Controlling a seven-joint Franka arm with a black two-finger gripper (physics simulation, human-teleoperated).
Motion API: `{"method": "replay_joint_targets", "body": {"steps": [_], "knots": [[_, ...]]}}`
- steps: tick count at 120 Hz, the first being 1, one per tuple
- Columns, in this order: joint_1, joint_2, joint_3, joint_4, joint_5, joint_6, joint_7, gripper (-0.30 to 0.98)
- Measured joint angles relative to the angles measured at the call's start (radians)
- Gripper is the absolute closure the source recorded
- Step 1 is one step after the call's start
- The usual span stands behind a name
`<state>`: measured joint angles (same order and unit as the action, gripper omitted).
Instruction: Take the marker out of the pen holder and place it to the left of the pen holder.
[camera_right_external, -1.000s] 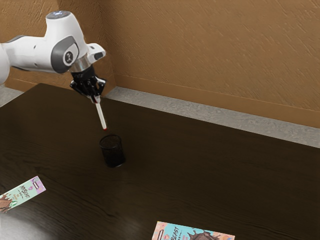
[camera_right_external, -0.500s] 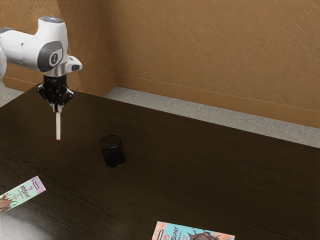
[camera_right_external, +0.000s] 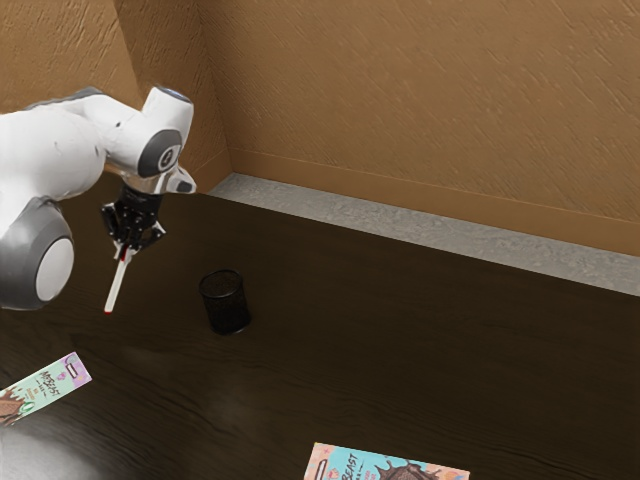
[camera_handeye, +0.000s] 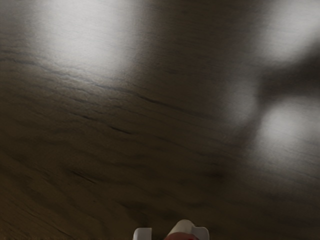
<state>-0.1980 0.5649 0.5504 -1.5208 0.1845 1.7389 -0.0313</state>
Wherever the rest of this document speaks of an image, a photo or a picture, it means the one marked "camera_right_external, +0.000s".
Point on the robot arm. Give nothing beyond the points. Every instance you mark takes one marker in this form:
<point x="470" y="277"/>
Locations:
<point x="60" y="145"/>

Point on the white pen with red tip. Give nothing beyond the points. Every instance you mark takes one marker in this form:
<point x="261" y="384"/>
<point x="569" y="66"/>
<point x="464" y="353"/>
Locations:
<point x="115" y="282"/>

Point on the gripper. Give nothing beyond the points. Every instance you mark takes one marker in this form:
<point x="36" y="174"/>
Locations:
<point x="137" y="204"/>

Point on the purple and green snack box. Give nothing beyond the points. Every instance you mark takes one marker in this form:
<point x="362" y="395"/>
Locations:
<point x="37" y="390"/>

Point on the black mesh pen holder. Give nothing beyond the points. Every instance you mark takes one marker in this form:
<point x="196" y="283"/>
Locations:
<point x="224" y="302"/>

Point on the blue and pink snack box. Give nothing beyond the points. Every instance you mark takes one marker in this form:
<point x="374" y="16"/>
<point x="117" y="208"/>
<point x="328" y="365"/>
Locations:
<point x="380" y="466"/>

